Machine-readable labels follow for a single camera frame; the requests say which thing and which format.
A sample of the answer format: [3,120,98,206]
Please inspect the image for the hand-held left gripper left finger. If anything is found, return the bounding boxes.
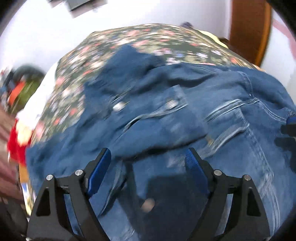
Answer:
[26,148,112,241]

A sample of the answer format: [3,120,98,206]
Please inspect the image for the yellow cloth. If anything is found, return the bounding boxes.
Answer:
[196,29,230,49]

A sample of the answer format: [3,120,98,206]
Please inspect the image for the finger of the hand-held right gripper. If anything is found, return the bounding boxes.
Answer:
[280,115,296,135]
[275,137,296,149]

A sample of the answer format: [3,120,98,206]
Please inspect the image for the pile of colourful clutter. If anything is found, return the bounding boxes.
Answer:
[0,65,47,114]

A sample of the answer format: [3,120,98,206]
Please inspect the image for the person's striped shirt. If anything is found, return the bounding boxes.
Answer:
[0,108,25,205]

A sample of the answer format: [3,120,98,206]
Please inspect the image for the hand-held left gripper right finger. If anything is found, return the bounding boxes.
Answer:
[184,147,271,241]

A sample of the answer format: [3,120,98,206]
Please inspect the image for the wooden door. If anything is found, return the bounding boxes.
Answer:
[228,0,272,67]

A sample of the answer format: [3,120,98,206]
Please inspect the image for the floral bedspread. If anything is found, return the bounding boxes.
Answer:
[29,23,258,149]

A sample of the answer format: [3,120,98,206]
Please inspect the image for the blue denim jeans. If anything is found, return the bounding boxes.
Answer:
[25,44,296,241]

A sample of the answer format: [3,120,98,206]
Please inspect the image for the red and white cloth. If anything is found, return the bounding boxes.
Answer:
[17,62,59,145]

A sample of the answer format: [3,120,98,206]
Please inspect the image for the grey wall frame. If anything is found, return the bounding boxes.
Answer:
[47,0,93,12]

